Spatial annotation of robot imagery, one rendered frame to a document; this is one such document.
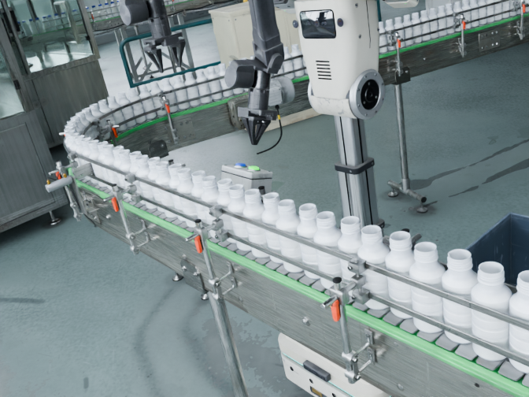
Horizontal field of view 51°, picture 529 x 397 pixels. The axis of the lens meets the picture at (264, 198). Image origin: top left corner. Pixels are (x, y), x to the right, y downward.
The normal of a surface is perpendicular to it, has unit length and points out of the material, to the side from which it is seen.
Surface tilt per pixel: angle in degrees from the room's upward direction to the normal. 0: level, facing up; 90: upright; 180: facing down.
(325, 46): 90
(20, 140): 90
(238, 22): 90
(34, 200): 90
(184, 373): 0
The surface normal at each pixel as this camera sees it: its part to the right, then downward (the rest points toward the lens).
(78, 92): 0.66, 0.21
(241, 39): 0.39, 0.32
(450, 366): -0.74, 0.40
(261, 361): -0.18, -0.89
